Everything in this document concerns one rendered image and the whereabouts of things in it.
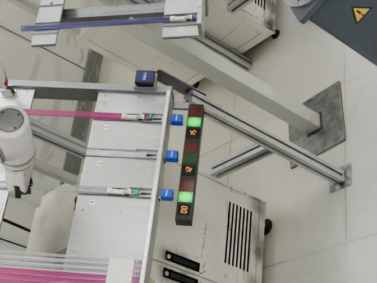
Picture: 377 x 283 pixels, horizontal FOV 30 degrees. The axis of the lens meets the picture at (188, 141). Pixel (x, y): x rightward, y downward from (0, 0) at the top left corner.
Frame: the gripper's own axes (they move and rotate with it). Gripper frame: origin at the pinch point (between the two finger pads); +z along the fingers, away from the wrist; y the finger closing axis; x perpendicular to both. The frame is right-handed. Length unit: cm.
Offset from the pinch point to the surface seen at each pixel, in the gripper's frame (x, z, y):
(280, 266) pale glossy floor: 77, 58, -10
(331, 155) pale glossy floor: 89, 40, -44
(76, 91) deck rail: 7.4, -0.1, -30.0
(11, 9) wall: -67, 163, -186
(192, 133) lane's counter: 40.4, -5.1, -18.8
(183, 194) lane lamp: 40.0, -5.0, -0.9
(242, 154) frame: 58, 30, -35
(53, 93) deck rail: 1.0, 2.6, -30.0
